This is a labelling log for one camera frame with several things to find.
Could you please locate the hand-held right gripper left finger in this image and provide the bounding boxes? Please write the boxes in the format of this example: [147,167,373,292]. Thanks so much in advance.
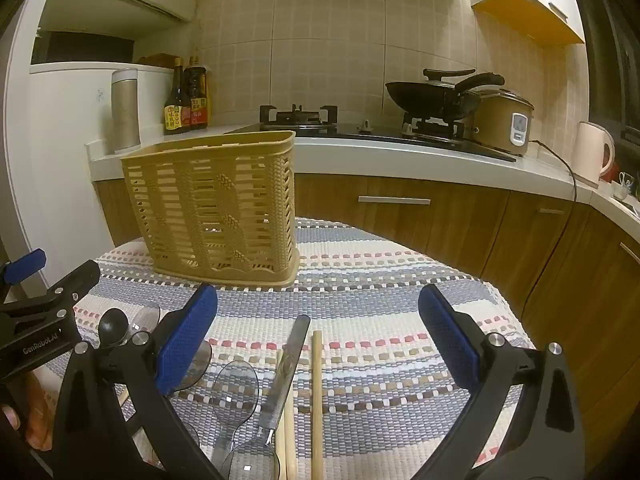
[50,284,223,480]

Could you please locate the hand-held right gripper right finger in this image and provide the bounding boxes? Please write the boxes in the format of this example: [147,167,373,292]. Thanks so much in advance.
[418,284,586,480]

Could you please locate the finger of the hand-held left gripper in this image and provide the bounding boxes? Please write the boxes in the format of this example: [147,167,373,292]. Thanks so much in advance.
[0,249,47,289]
[0,260,102,331]

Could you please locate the clear plastic spoon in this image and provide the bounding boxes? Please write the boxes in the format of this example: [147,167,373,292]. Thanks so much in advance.
[220,440,281,480]
[209,360,261,468]
[127,301,162,341]
[175,340,214,392]

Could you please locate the black spoon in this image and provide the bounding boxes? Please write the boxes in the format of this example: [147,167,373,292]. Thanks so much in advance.
[97,307,132,349]

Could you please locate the metal table knife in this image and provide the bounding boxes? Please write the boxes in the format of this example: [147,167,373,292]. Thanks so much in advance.
[257,315,312,444]

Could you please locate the bamboo utensil holder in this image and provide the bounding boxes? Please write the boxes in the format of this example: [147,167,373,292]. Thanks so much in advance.
[120,131,301,288]

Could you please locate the person's left hand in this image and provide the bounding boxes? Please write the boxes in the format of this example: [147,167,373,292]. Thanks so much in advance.
[0,370,53,453]

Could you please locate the striped woven table mat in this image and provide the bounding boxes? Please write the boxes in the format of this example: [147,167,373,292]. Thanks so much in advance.
[30,216,536,480]

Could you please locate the white refrigerator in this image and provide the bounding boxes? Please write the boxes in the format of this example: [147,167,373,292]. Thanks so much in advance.
[27,61,176,286]

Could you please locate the grey cylindrical canister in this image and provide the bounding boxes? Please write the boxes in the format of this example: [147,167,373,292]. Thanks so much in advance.
[111,67,142,155]

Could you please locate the white countertop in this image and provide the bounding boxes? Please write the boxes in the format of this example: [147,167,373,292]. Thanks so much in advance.
[86,124,640,226]

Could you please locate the dark soy sauce bottle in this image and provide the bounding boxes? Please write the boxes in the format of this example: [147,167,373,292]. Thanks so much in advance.
[164,57,192,136]

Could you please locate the red label sauce bottle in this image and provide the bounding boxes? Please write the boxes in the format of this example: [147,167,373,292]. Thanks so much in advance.
[184,56,210,130]

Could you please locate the golden rice cooker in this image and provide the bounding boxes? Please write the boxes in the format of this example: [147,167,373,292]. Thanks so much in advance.
[470,87,535,157]

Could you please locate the black gas stove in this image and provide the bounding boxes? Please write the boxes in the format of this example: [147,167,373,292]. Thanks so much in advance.
[225,104,518,163]

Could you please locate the white cup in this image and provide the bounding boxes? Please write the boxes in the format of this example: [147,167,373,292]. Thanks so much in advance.
[614,171,636,199]

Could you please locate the black wok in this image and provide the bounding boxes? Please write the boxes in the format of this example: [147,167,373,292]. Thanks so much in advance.
[385,72,506,114]

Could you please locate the dark window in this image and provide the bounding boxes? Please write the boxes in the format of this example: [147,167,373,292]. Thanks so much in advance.
[584,0,640,166]

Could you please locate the long metal cabinet handle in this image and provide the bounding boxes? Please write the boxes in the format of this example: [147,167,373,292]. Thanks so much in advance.
[358,196,431,206]

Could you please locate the black power cable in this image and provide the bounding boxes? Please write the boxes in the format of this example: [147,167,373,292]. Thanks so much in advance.
[520,140,579,316]

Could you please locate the yellow and white wall cabinet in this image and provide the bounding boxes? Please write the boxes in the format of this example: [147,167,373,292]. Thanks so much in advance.
[470,0,587,45]

